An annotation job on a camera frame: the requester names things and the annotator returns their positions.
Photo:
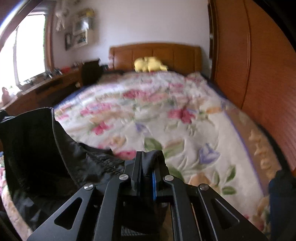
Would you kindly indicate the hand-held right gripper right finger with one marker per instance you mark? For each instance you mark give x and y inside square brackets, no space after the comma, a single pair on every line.
[154,185]

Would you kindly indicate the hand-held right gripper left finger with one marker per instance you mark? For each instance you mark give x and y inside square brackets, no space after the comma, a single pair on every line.
[136,176]

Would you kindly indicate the black jacket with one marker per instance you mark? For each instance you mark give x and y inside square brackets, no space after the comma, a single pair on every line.
[34,150]

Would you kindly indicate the floral blanket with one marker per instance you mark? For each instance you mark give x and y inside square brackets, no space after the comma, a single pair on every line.
[173,104]

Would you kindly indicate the yellow plush toy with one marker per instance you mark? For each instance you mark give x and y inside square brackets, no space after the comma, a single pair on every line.
[149,64]

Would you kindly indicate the wooden chair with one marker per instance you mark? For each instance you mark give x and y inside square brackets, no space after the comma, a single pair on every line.
[91,71]

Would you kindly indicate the wooden desk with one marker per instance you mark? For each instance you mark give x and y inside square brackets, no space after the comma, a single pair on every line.
[46,90]

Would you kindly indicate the wooden headboard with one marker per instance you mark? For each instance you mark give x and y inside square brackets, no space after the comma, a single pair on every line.
[175,55]

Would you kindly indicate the dark blue cloth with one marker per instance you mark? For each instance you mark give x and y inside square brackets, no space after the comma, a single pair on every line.
[283,204]

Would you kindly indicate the black gadget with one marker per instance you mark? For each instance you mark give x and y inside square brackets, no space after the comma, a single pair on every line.
[54,72]

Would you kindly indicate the pink bottle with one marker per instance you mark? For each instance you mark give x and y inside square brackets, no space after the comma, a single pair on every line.
[5,95]

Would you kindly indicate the wooden wardrobe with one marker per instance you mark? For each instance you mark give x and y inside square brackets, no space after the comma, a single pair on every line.
[242,58]

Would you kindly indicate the window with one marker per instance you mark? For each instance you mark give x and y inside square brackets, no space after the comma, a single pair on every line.
[27,51]

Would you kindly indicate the white wall shelf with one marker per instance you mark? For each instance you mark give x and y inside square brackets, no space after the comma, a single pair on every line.
[81,32]

